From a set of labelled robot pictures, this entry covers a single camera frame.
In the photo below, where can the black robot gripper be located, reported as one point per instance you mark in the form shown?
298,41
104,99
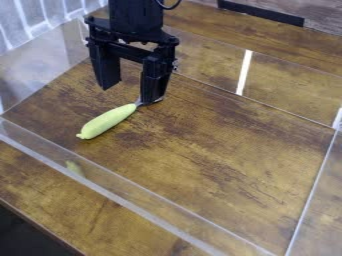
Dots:
131,34

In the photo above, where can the green handled metal spoon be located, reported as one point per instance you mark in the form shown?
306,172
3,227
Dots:
107,120

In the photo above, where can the black bar at back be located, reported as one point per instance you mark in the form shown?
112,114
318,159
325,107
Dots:
262,13

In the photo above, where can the clear acrylic enclosure wall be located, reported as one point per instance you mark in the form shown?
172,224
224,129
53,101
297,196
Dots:
227,170

